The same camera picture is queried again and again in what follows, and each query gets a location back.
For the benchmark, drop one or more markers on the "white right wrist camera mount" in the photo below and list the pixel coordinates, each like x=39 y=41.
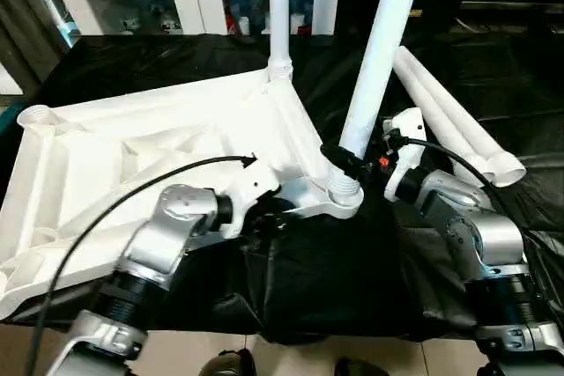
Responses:
x=410 y=134

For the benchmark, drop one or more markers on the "white plastic table top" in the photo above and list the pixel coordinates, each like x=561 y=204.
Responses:
x=110 y=151

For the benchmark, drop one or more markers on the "black robot foot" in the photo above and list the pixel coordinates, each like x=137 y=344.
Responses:
x=227 y=363
x=354 y=368

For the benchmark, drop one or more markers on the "black right robot foot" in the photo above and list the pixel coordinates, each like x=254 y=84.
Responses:
x=354 y=368

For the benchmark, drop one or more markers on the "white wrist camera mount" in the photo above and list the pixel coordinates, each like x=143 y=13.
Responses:
x=410 y=134
x=251 y=182

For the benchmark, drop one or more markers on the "white figurine in cabinet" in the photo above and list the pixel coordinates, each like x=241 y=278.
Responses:
x=128 y=24

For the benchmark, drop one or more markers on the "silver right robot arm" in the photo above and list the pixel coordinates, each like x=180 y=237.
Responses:
x=476 y=226

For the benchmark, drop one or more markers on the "white teal patterned roll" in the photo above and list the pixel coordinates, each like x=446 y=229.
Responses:
x=61 y=19

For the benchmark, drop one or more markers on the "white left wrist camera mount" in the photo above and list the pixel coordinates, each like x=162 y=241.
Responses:
x=251 y=182

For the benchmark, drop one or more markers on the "teal floor mat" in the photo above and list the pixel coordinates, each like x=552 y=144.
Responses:
x=5 y=120

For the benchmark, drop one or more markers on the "white plastic table leg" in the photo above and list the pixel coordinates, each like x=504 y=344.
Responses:
x=423 y=98
x=383 y=50
x=279 y=10
x=458 y=116

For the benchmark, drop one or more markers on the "black left robot foot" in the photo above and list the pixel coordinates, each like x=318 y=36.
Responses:
x=227 y=363

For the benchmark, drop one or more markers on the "grey curtain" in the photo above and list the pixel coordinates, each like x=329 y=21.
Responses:
x=22 y=19

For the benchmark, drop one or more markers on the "black work surface mat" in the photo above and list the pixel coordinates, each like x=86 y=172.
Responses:
x=335 y=270

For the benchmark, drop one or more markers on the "red item in cabinet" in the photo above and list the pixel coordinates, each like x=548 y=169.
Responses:
x=232 y=19

